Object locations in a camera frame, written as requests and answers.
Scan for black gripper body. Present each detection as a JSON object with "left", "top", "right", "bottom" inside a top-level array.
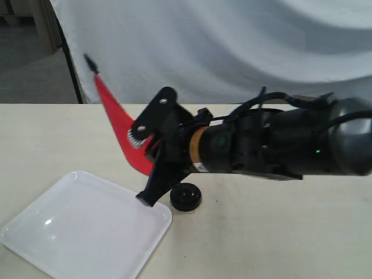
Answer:
[{"left": 159, "top": 104, "right": 209, "bottom": 186}]

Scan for red flag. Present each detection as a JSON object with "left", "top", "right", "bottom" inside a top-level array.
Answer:
[{"left": 84, "top": 53, "right": 153, "bottom": 176}]

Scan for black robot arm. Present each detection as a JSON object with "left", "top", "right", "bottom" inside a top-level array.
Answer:
[{"left": 128, "top": 87, "right": 371, "bottom": 207}]

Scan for black round flag base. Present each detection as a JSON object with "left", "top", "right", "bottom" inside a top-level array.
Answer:
[{"left": 170, "top": 183, "right": 202, "bottom": 212}]

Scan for black backdrop stand pole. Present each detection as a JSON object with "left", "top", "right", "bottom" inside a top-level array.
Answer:
[{"left": 56, "top": 19, "right": 84, "bottom": 104}]

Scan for white draped cloth backdrop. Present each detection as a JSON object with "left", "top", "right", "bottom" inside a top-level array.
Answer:
[{"left": 52, "top": 0, "right": 371, "bottom": 103}]

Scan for white square plastic tray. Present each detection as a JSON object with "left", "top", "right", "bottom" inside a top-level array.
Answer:
[{"left": 1, "top": 171, "right": 173, "bottom": 278}]

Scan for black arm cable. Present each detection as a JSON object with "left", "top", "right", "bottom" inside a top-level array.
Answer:
[{"left": 209, "top": 86, "right": 372, "bottom": 137}]

